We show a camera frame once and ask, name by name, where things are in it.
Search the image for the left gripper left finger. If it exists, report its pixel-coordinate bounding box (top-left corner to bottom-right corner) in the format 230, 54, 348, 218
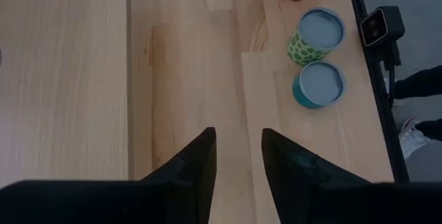
140, 127, 218, 224

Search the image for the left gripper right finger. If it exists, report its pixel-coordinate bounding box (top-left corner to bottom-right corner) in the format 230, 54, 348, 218
261, 128, 372, 224

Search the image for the short teal tuna can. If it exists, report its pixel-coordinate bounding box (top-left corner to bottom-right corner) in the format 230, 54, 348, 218
291, 59, 347, 111

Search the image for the person's white shoe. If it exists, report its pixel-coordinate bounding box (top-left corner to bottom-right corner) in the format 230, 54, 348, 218
398, 118, 432, 160

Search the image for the person's leg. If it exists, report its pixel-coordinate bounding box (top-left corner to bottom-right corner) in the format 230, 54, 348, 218
415, 118, 442, 141
393, 64, 442, 101

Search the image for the short green peas can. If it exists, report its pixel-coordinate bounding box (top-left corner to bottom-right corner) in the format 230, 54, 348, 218
285, 6, 347, 67

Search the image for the black metal table frame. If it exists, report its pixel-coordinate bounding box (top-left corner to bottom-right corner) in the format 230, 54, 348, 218
345, 0, 412, 184

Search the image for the black camera cable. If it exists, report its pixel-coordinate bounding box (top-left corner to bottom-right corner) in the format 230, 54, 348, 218
379, 42, 403, 107

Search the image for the black table-level camera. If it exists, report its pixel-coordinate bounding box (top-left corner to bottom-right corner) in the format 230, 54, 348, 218
359, 5, 407, 48

